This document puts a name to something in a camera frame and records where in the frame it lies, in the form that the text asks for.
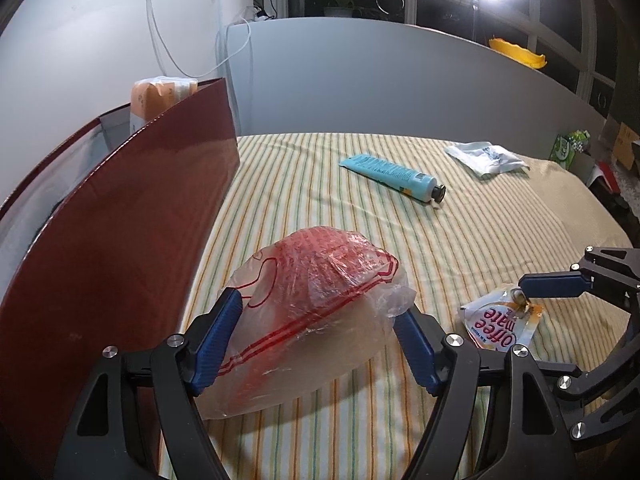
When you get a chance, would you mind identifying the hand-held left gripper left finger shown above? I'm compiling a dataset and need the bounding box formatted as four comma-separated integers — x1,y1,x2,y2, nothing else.
50,287,246,480

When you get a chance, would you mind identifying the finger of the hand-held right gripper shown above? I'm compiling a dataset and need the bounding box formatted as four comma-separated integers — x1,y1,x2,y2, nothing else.
535,290,640,453
517,245,640,306

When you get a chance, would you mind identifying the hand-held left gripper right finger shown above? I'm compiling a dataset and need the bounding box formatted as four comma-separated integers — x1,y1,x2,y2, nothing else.
392,307,571,480

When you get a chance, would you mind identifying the white creamer pouch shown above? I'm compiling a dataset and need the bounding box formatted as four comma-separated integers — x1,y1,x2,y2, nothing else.
457,282,545,356

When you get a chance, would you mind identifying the red printed plastic bag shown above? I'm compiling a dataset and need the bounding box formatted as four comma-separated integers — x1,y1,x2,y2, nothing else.
195,226,417,420

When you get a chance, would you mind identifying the dark red storage box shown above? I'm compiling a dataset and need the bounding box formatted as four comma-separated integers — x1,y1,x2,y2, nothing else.
0,77,241,480

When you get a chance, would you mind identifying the orange tissue pack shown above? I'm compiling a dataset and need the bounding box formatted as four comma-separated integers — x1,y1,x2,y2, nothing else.
130,76,200,133

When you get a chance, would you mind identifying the pile of clothes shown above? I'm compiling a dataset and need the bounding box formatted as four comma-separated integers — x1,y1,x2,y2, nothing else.
590,160,628,201

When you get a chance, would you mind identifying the green paper bag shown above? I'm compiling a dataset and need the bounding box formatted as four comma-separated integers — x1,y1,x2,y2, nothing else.
550,130,592,171

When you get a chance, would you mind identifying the white plastic pouch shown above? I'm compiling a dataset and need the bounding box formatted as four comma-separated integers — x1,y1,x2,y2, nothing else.
444,141,531,179

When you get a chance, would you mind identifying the striped yellow blanket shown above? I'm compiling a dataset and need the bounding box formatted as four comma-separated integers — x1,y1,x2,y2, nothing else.
155,131,636,480

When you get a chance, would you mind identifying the cardboard box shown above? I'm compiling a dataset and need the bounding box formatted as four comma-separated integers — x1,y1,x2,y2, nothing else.
602,115,640,173

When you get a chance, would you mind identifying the light blue cream tube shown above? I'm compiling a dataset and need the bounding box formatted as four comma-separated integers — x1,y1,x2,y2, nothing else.
339,154,447,206

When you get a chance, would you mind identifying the yellow fruit bowl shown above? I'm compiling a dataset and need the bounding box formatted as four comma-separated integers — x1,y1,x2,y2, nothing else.
488,36,549,69

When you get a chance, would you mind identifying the white power strip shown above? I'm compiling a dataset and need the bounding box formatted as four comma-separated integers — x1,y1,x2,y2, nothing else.
242,5,278,23

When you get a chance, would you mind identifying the white cable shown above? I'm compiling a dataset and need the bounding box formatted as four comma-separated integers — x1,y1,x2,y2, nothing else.
142,0,253,78

